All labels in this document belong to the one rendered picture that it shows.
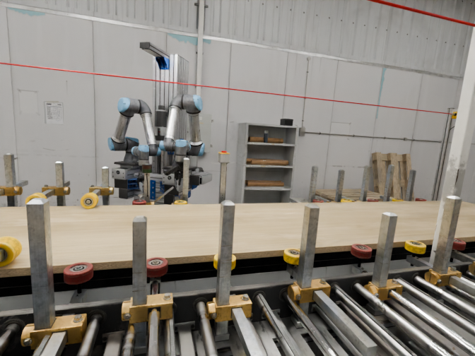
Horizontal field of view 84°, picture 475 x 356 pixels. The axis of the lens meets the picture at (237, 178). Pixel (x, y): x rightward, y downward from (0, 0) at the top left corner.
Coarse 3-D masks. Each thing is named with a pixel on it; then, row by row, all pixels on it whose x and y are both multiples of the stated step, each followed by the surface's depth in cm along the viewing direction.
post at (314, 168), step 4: (312, 168) 208; (316, 168) 206; (312, 172) 208; (316, 172) 207; (312, 176) 208; (316, 176) 207; (312, 180) 208; (316, 180) 208; (312, 184) 208; (316, 184) 209; (312, 188) 208; (312, 192) 209; (312, 196) 210; (308, 200) 213
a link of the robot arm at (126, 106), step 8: (120, 104) 207; (128, 104) 206; (136, 104) 210; (120, 112) 211; (128, 112) 210; (136, 112) 214; (120, 120) 216; (128, 120) 217; (120, 128) 220; (112, 136) 228; (120, 136) 226; (112, 144) 228; (120, 144) 231
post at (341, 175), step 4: (340, 172) 214; (344, 172) 214; (340, 176) 214; (340, 180) 214; (340, 184) 215; (336, 188) 218; (340, 188) 216; (336, 192) 218; (340, 192) 216; (336, 196) 218; (340, 196) 217; (336, 200) 218; (340, 200) 218
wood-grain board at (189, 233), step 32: (0, 224) 115; (64, 224) 120; (96, 224) 122; (128, 224) 125; (160, 224) 127; (192, 224) 130; (256, 224) 136; (288, 224) 139; (320, 224) 142; (352, 224) 146; (416, 224) 153; (64, 256) 90; (96, 256) 91; (128, 256) 93; (160, 256) 94; (192, 256) 97; (256, 256) 104
